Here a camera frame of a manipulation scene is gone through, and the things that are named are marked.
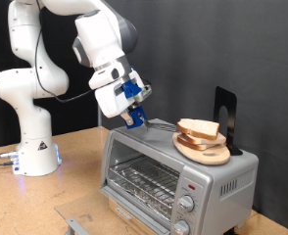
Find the wooden block under oven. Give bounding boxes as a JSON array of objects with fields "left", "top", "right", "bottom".
[{"left": 108, "top": 198, "right": 158, "bottom": 235}]

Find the metal pole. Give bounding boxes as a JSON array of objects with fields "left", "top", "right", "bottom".
[{"left": 96, "top": 106, "right": 104, "bottom": 127}]

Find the silver toaster oven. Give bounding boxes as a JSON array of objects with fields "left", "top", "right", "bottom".
[{"left": 99, "top": 117, "right": 260, "bottom": 235}]

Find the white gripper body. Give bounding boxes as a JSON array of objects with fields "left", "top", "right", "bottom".
[{"left": 94, "top": 70, "right": 145, "bottom": 119}]

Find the glass oven door with handle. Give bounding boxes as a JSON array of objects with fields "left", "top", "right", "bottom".
[{"left": 54, "top": 189, "right": 171, "bottom": 235}]

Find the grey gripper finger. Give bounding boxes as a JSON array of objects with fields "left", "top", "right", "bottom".
[{"left": 120, "top": 111, "right": 135, "bottom": 127}]

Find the wooden cutting board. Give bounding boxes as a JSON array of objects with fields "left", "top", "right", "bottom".
[{"left": 171, "top": 131, "right": 232, "bottom": 166}]

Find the silver oven knob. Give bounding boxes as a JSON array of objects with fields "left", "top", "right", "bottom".
[
  {"left": 171, "top": 218, "right": 191, "bottom": 235},
  {"left": 176, "top": 194, "right": 196, "bottom": 213}
]

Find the black metal bookend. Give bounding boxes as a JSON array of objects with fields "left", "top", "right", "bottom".
[{"left": 213, "top": 85, "right": 244, "bottom": 157}]

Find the black spatula with blue block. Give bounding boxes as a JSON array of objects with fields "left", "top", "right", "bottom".
[{"left": 123, "top": 106, "right": 179, "bottom": 133}]

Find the dark grey backdrop curtain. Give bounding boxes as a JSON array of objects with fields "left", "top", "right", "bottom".
[{"left": 103, "top": 0, "right": 288, "bottom": 234}]

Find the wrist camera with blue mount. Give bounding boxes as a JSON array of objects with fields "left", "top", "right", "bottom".
[{"left": 121, "top": 78, "right": 153, "bottom": 102}]

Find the metal wire oven rack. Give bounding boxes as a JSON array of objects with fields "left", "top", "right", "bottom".
[{"left": 108, "top": 155, "right": 181, "bottom": 219}]

